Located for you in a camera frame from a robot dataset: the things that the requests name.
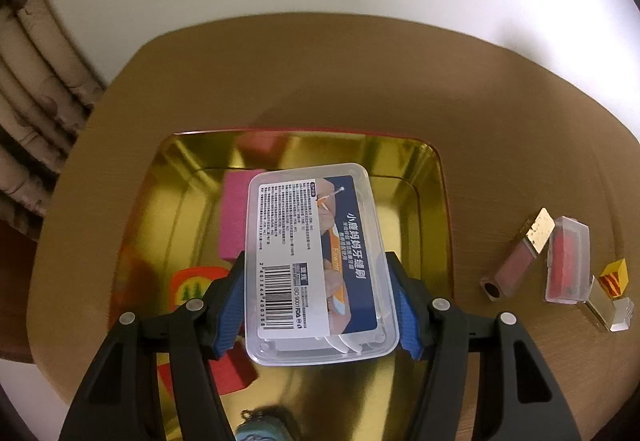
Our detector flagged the beige patterned curtain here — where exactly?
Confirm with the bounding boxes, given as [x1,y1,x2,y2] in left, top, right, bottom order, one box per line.
[0,0,108,242]

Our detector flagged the pink lip gloss gold cap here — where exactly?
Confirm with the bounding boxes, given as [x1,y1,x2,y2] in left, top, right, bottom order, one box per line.
[479,207,555,303]

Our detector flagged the small blue patterned case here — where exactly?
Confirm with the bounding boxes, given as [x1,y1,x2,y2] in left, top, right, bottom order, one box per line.
[235,410,301,441]

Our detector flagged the red tin tree label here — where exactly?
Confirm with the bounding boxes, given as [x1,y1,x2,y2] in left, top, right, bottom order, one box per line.
[169,266,231,309]

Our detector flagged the silver box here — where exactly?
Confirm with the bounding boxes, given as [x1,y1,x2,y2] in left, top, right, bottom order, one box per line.
[585,275,617,329]

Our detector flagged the gold tin box red sides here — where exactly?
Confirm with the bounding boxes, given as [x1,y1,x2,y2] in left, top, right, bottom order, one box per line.
[107,128,456,441]

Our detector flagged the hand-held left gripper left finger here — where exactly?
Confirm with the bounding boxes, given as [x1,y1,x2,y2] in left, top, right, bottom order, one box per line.
[59,251,247,441]

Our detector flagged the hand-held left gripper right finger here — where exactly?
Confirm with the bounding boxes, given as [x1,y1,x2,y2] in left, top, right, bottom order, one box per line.
[385,251,582,441]

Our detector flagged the yellow block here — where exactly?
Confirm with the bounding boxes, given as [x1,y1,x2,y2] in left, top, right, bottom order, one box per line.
[598,258,629,298]

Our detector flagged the clear plastic box printed label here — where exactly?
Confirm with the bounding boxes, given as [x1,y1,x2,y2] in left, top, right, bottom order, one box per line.
[244,162,401,367]

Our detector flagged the red block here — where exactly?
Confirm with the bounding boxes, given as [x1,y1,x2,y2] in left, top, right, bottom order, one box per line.
[157,348,258,397]

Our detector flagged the pink block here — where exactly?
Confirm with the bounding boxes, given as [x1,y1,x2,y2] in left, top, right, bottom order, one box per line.
[217,168,268,262]

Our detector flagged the small clear box red contents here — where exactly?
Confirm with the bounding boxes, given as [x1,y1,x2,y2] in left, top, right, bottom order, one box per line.
[544,216,591,306]

